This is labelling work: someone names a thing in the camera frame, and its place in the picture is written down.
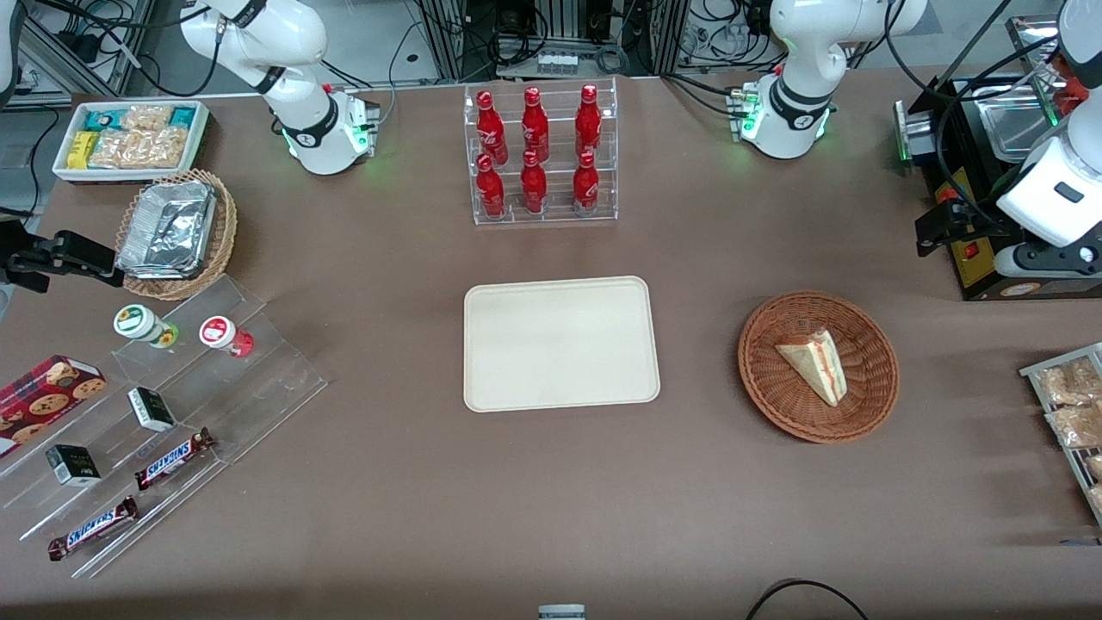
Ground triangle sandwich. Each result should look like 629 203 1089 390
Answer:
775 329 849 407

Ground light tan wicker basket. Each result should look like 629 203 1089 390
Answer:
115 169 238 301

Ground white rectangular snack tray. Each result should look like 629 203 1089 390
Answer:
53 100 211 184

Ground round brown wicker basket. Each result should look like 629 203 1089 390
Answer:
738 291 901 444

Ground tray of packaged snacks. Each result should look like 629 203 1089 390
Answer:
1019 343 1102 528

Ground beige plastic tray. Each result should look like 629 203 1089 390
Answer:
463 276 661 413

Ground black food warmer cabinet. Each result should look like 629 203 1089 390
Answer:
895 13 1102 301

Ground steel warmer pan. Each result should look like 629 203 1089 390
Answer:
980 93 1062 162

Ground green lid cup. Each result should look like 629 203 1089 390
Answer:
114 304 180 350

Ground stack of foil trays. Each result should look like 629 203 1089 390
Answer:
116 179 218 281

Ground large clear bag of crackers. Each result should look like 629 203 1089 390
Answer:
89 127 189 170

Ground red plaid cookie box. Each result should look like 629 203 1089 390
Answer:
0 355 108 459

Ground red lid cup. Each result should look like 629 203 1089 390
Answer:
199 316 255 358

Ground small black box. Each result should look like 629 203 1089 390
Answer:
46 444 102 488
127 387 176 433

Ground clear bag of pastry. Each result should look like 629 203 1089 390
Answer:
1045 403 1102 450
1036 356 1102 407

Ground clear acrylic stepped display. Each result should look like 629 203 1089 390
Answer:
0 274 329 580

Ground Snickers chocolate bar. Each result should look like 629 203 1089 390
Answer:
47 496 139 561
134 428 216 492

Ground red cola bottle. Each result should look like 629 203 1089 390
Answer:
476 90 510 166
572 152 600 217
475 154 507 220
521 87 550 164
575 84 603 160
519 151 548 215

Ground clear acrylic bottle rack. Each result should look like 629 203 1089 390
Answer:
463 77 619 226

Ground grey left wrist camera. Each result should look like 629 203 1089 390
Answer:
994 244 1102 278

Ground black looped cable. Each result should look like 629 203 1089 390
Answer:
745 579 870 620

